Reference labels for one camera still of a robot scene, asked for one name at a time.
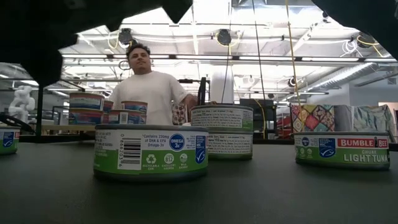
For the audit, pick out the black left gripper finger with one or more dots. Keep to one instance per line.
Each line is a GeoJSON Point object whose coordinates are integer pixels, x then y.
{"type": "Point", "coordinates": [177, 7]}
{"type": "Point", "coordinates": [109, 11]}

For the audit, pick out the green label tuna can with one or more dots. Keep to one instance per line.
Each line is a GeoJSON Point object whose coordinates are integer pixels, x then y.
{"type": "Point", "coordinates": [151, 152]}
{"type": "Point", "coordinates": [342, 152]}
{"type": "Point", "coordinates": [222, 117]}
{"type": "Point", "coordinates": [231, 144]}
{"type": "Point", "coordinates": [8, 141]}

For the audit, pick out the wooden shelf board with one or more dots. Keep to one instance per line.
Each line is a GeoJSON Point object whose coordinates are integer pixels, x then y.
{"type": "Point", "coordinates": [62, 127]}

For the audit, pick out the person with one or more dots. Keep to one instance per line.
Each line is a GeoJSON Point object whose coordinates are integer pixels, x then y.
{"type": "Point", "coordinates": [149, 90]}

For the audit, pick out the leaf print cloth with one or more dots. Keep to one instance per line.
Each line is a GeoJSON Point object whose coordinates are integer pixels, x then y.
{"type": "Point", "coordinates": [373, 119]}

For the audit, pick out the white floral cloth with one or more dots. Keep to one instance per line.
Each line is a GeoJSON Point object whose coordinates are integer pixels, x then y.
{"type": "Point", "coordinates": [179, 113]}

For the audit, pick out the grey cloth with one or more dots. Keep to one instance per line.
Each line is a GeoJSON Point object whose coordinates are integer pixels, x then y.
{"type": "Point", "coordinates": [343, 119]}

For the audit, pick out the colourful patchwork cloth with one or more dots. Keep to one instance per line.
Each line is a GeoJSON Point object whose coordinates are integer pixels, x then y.
{"type": "Point", "coordinates": [312, 118]}

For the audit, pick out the black table mat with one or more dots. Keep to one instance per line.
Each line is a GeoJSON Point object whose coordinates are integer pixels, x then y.
{"type": "Point", "coordinates": [280, 193]}

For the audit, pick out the silver ventilation duct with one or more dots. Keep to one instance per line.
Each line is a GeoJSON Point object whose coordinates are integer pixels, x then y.
{"type": "Point", "coordinates": [342, 76]}

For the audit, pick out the black metal shelf frame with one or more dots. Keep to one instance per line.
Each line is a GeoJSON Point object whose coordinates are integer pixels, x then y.
{"type": "Point", "coordinates": [39, 109]}

